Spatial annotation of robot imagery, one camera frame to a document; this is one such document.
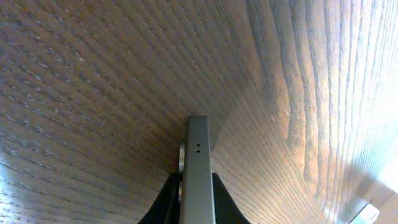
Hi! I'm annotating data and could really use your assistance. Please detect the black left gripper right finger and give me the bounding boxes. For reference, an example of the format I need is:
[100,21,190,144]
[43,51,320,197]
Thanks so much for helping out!
[212,172,249,224]

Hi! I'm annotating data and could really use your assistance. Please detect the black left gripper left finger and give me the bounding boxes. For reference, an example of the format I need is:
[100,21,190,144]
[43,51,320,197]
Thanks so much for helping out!
[138,172,182,224]

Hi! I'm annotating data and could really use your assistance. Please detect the Galaxy S25 Ultra smartphone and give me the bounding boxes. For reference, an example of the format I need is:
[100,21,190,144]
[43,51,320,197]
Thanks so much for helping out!
[179,116,215,224]

